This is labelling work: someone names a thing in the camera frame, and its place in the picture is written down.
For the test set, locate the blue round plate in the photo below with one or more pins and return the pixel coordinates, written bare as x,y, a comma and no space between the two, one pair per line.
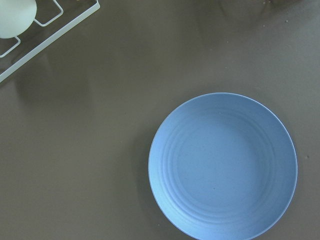
222,166

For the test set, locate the white plastic cup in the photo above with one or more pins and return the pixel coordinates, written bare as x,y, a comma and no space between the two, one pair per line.
16,16

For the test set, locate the white wire cup rack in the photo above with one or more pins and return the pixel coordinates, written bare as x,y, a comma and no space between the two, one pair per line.
53,18

